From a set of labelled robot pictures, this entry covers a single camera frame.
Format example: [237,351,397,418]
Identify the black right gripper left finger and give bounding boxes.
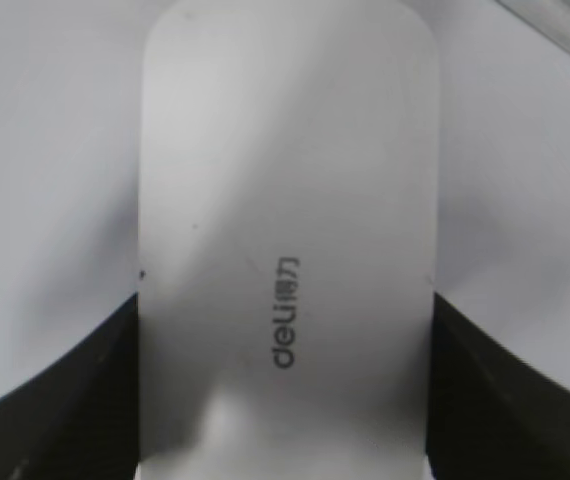
[0,296,140,480]

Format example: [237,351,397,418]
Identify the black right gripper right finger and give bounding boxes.
[427,296,570,479]

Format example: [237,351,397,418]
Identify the white board eraser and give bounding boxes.
[138,1,440,479]

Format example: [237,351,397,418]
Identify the white board with grey frame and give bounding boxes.
[0,1,570,396]

